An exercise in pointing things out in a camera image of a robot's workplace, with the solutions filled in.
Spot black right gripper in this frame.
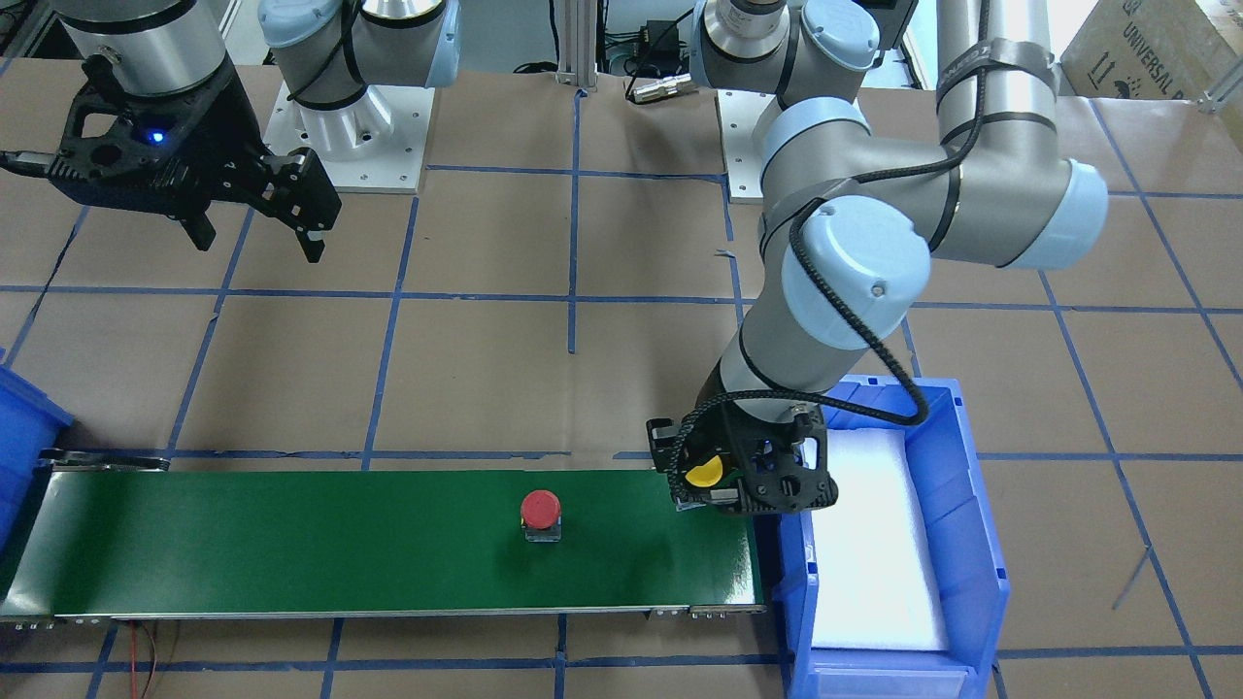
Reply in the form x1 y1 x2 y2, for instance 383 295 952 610
46 58 342 264

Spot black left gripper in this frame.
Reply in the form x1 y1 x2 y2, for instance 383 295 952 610
648 388 839 515

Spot yellow push button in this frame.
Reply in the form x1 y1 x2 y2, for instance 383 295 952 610
671 455 740 512

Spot red push button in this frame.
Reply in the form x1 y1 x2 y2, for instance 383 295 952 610
520 488 562 544

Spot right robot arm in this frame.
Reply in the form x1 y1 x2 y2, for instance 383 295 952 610
2 1 460 264

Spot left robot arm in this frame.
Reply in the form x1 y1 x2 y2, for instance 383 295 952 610
648 1 1108 515

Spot white foam pad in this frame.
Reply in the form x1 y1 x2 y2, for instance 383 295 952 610
810 428 948 650

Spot green conveyor belt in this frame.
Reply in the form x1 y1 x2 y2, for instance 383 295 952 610
2 454 764 623

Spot black power adapter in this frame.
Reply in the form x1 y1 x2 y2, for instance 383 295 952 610
636 19 681 61

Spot cardboard box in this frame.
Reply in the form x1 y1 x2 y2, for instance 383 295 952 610
1060 1 1241 100

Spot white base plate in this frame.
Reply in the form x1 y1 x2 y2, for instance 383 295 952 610
264 85 438 194
718 91 778 204

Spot silver cable connector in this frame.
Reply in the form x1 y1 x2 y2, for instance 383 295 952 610
626 73 700 104

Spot aluminium frame post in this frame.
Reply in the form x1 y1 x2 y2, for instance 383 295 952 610
554 0 602 92

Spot red wires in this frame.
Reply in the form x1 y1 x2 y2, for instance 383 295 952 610
128 621 184 699

